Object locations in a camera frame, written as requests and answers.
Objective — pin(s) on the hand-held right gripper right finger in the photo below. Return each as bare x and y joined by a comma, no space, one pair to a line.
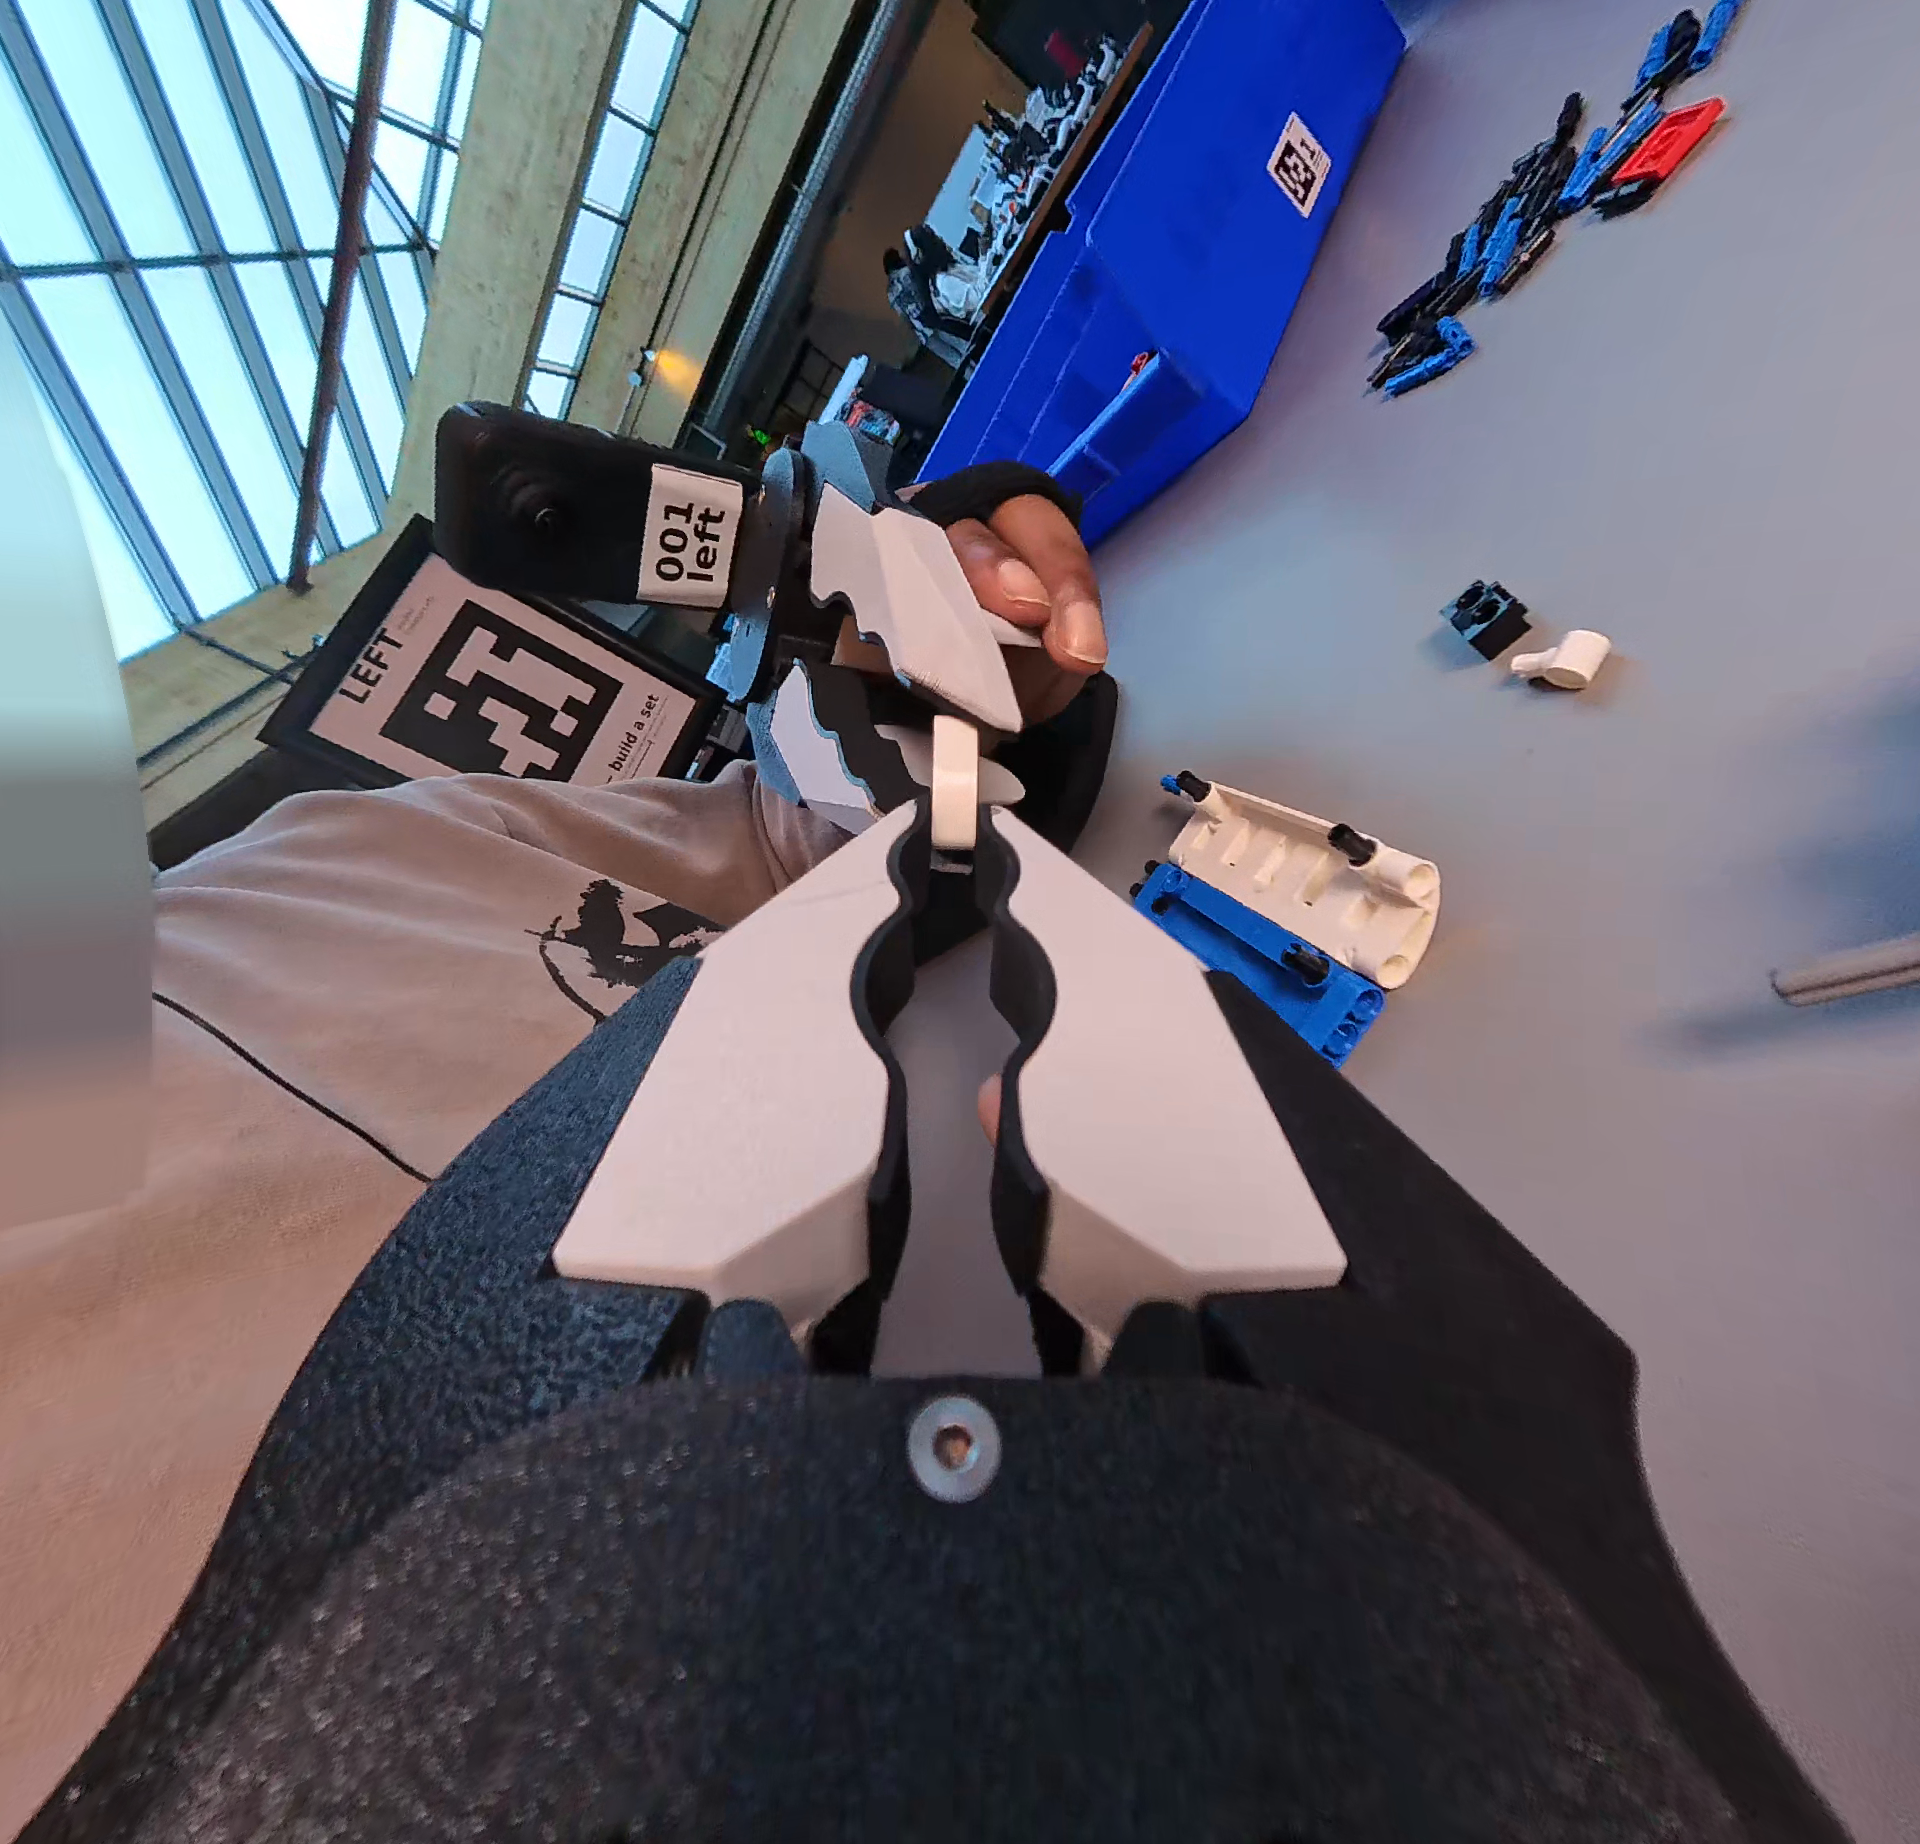
1171,1141

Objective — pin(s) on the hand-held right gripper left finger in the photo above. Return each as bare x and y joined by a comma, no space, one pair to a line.
721,1125

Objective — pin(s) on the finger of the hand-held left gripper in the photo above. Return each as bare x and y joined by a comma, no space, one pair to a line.
816,766
916,585

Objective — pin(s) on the small white lego beam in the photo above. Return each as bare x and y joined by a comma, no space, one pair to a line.
956,796

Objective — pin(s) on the blue and white lego assembly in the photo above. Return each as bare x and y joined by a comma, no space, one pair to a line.
1291,915

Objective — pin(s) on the person's left forearm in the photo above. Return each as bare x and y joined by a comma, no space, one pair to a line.
802,843

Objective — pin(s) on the small black lego brick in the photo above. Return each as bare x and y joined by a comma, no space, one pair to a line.
1485,621

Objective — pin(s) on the small white lego connector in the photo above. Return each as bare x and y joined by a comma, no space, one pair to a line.
1567,660

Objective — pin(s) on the pile of blue black lego pins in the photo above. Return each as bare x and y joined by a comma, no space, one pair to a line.
1501,248

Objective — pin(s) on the red lego plate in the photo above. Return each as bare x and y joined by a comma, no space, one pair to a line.
1668,146

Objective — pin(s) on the person's left hand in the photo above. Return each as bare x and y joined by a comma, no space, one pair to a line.
1051,571

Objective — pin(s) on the framed black white marker sign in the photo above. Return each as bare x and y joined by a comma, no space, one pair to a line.
495,676

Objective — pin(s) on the cluttered workbench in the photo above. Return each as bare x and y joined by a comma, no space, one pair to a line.
1006,193

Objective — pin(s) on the tagged blue plastic bin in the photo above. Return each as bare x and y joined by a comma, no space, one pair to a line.
1201,223

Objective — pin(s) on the person's beige sweatshirt torso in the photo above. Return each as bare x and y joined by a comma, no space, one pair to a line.
225,1096

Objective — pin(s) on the grey metal bar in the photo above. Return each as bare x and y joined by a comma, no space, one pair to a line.
1851,967

